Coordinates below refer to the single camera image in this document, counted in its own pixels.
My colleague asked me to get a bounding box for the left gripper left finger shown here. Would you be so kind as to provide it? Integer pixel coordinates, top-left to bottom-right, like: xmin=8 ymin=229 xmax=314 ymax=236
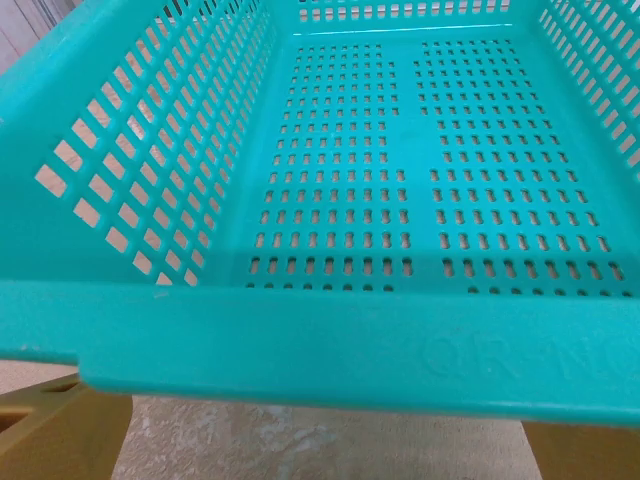
xmin=0 ymin=372 xmax=134 ymax=480

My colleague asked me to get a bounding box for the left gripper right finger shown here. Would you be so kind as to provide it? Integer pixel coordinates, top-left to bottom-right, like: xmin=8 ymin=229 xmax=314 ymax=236
xmin=522 ymin=419 xmax=640 ymax=480

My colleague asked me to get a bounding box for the teal plastic basket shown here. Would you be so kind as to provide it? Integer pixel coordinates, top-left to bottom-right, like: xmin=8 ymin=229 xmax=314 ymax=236
xmin=0 ymin=0 xmax=640 ymax=432

